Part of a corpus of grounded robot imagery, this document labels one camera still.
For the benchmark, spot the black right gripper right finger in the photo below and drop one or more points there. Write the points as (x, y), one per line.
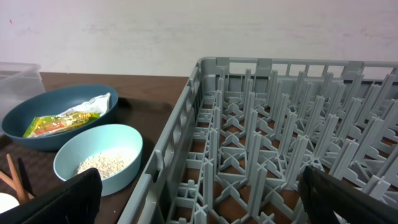
(324, 197)

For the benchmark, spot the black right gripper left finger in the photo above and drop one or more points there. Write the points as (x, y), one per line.
(77, 200)

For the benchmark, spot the light blue bowl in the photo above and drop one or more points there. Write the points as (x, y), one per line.
(115, 150)

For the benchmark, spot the green snack wrapper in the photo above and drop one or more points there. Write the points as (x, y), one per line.
(70, 119)

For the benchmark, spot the dark blue bowl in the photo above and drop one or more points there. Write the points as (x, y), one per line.
(16, 122)

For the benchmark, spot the grey dishwasher rack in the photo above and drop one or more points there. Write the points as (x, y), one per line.
(244, 129)

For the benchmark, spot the wooden chopstick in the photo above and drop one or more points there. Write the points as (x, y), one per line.
(22, 196)
(10, 183)

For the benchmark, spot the small white cup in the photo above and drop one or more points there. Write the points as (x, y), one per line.
(7, 202)

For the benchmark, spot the brown serving tray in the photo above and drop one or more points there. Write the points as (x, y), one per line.
(36, 167)

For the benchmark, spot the clear plastic bin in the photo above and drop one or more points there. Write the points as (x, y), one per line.
(19, 82)

